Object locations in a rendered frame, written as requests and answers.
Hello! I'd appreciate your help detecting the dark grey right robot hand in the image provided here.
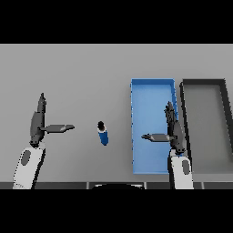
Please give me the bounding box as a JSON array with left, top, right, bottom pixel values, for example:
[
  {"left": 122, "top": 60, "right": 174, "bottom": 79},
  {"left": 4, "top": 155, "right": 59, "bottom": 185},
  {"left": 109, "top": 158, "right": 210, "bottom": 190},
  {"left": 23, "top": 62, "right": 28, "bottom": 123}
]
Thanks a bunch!
[{"left": 140, "top": 101, "right": 187, "bottom": 154}]

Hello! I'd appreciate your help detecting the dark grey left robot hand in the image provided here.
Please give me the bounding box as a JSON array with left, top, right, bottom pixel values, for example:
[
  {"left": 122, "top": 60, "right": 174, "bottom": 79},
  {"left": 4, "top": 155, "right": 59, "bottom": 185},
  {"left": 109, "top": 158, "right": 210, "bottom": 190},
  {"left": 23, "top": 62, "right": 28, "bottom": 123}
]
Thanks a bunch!
[{"left": 29, "top": 92, "right": 76, "bottom": 149}]

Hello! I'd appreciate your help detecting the blue bin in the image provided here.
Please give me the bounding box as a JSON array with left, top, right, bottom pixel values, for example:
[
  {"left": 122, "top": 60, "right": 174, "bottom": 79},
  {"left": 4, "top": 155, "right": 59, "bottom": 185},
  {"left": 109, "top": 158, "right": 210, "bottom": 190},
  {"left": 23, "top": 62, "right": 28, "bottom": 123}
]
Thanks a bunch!
[{"left": 129, "top": 78, "right": 187, "bottom": 176}]

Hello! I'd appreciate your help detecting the dark grey bin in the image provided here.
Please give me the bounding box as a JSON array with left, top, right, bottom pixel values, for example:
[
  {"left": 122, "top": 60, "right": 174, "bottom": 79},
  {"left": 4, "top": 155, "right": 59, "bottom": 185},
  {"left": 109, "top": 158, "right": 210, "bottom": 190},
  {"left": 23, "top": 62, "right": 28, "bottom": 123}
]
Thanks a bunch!
[{"left": 179, "top": 78, "right": 233, "bottom": 182}]

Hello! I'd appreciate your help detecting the blue pipe with dark end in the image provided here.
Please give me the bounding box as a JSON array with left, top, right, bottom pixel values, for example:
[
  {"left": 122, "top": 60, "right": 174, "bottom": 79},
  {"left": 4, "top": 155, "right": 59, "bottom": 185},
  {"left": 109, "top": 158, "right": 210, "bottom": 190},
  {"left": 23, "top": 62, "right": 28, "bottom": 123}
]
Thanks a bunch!
[{"left": 96, "top": 120, "right": 109, "bottom": 147}]

